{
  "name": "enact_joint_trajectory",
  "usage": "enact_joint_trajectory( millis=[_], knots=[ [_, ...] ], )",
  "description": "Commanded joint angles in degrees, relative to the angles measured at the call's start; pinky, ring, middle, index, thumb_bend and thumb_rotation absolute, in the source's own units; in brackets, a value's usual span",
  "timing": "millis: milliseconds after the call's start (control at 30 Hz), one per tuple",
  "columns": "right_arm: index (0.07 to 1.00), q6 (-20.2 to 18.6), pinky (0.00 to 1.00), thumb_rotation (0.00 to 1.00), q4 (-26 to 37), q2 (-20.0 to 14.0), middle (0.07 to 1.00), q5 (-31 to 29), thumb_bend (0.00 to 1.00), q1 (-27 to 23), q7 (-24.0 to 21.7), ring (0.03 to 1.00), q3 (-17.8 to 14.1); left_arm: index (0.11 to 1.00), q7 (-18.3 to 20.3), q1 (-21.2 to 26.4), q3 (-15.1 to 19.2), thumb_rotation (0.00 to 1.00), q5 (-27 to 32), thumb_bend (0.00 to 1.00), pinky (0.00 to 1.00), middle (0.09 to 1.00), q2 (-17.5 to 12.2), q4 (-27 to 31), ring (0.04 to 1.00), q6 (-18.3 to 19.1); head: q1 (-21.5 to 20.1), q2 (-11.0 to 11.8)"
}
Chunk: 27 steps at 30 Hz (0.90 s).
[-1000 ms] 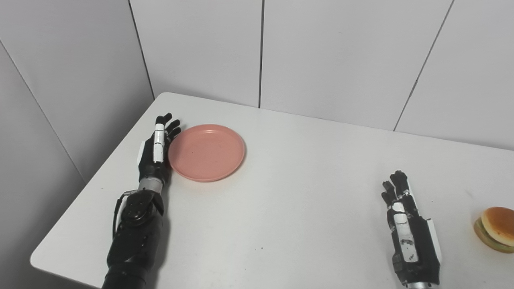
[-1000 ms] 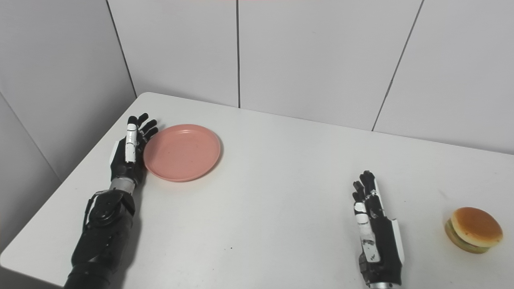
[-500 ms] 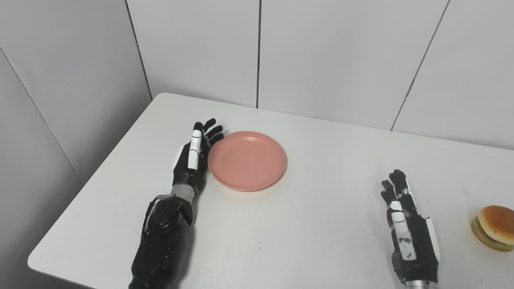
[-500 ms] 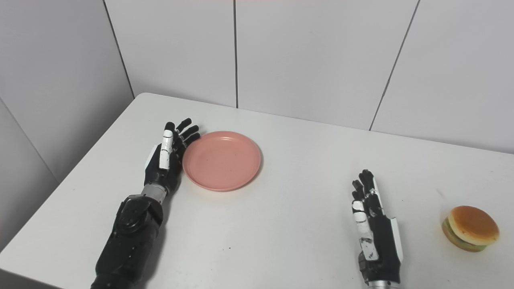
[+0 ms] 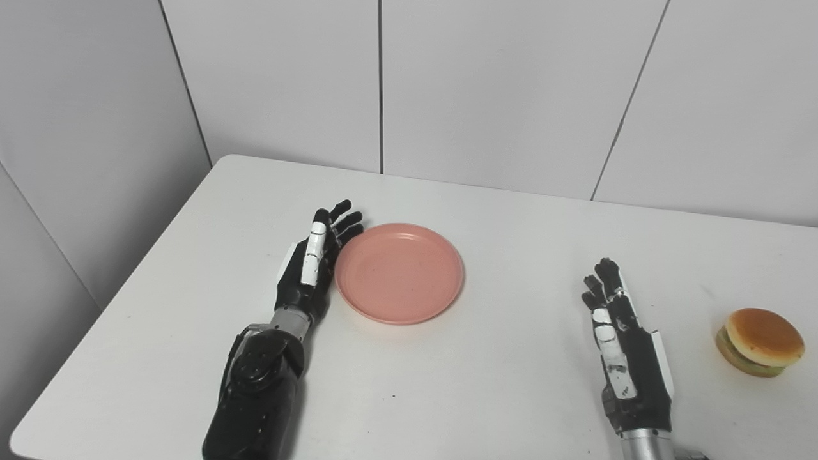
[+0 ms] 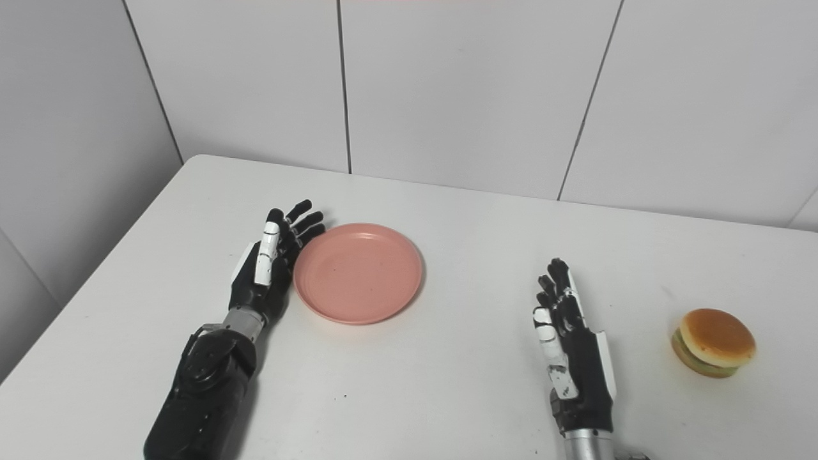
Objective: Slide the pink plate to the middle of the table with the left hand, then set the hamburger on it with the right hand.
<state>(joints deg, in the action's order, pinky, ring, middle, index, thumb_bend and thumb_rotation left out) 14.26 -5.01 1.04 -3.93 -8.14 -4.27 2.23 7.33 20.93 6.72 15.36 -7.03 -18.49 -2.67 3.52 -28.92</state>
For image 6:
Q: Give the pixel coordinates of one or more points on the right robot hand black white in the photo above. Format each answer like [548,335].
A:
[578,370]

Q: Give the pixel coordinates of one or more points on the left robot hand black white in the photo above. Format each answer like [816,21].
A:
[259,281]

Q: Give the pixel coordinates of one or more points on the pink round plate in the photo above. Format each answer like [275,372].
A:
[358,273]

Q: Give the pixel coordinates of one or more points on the toy hamburger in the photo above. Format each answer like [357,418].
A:
[714,343]

